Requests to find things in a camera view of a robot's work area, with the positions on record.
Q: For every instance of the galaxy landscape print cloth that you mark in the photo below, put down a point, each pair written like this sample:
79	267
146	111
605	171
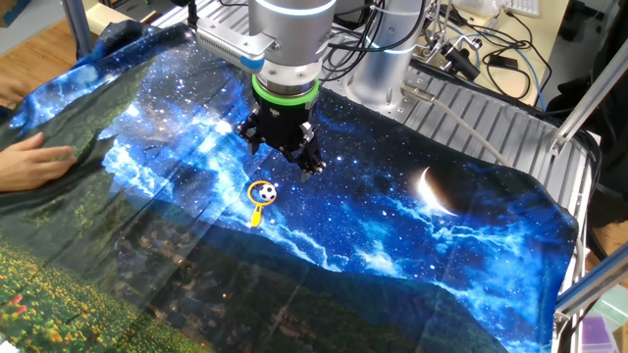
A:
373	230

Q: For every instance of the black power adapter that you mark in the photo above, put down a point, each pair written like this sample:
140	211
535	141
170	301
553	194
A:
504	62

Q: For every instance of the aluminium frame beam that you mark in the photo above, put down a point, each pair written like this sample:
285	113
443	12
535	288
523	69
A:
593	287

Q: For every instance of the person's left hand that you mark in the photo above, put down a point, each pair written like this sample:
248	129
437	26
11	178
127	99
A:
10	90

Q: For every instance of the small soccer ball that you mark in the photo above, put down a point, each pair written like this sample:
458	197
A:
267	192

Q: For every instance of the white keyboard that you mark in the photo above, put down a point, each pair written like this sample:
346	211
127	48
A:
522	7

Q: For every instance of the black camera on stand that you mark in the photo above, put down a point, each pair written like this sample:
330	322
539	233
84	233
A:
458	60

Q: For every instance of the black office chair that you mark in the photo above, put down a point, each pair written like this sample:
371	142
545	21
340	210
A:
608	122

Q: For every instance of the aluminium frame post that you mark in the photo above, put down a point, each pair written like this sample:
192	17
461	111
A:
78	24
589	98

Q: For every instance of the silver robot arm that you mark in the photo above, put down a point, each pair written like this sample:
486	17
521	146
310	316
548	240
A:
294	34

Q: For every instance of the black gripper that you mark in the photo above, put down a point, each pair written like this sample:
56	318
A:
282	122

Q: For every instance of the person's right hand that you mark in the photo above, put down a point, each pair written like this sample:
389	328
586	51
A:
29	164

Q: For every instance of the purple box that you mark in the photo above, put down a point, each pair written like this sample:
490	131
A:
598	336

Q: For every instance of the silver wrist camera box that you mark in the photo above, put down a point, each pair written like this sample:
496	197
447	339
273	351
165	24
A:
225	44

